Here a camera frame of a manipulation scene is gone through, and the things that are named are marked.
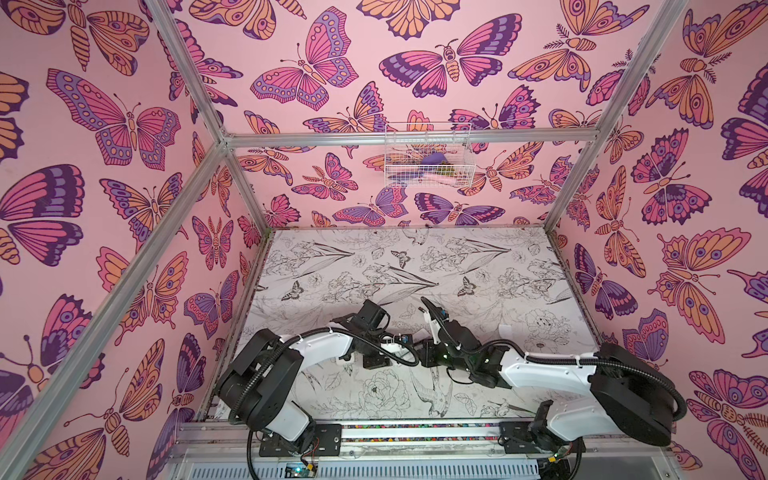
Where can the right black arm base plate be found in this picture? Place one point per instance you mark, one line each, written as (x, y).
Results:
(523, 437)

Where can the white battery cover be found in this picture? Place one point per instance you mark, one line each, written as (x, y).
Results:
(505, 332)

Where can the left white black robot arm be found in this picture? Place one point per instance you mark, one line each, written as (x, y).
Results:
(257, 383)

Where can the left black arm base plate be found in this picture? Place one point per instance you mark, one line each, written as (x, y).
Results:
(319, 440)

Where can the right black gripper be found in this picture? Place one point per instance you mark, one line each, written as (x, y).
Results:
(447, 327)

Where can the small green circuit board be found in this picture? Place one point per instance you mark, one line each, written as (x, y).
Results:
(299, 471)

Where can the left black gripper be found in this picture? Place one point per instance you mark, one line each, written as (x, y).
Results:
(376, 362)

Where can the purple item in basket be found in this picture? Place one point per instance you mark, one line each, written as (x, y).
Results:
(434, 159)

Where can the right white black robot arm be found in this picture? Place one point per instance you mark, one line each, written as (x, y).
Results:
(614, 392)

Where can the white wire basket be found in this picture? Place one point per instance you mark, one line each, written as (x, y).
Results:
(404, 150)

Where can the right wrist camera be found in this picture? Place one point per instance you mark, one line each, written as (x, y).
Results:
(435, 324)

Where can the aluminium front rail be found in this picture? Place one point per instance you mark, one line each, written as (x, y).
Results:
(413, 449)

